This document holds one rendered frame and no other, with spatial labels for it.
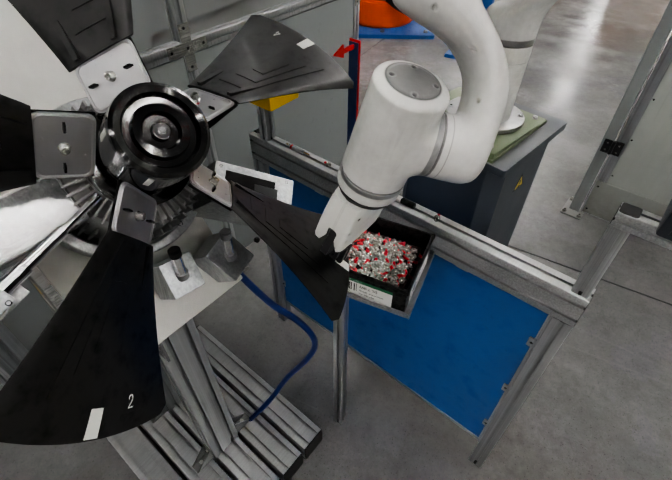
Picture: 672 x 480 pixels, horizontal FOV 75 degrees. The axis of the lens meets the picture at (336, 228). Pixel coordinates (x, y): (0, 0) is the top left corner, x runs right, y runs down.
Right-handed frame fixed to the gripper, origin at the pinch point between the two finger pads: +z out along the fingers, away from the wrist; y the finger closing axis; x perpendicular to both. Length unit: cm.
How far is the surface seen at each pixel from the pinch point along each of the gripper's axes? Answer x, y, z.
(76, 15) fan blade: -38.6, 14.0, -21.3
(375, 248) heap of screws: 1.4, -15.8, 14.5
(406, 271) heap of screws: 9.3, -14.5, 11.9
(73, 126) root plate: -27.5, 22.3, -16.0
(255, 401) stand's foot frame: -4, 2, 97
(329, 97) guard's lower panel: -74, -106, 67
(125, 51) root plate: -32.2, 12.0, -19.5
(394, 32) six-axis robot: -157, -321, 143
